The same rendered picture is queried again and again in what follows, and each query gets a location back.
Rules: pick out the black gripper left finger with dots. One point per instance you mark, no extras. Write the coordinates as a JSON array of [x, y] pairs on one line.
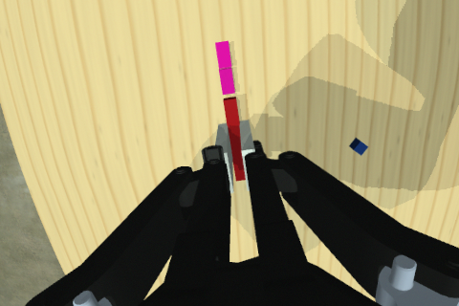
[[125, 266]]

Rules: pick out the small blue cube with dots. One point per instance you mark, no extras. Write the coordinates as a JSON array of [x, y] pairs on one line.
[[358, 146]]

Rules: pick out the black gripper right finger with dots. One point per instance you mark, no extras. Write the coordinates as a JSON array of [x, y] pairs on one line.
[[397, 265]]

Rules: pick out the small magenta block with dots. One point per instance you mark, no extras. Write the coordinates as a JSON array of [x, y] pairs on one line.
[[226, 81], [223, 54]]

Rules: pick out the dark red rod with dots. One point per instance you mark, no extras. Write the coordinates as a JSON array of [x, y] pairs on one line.
[[232, 118]]

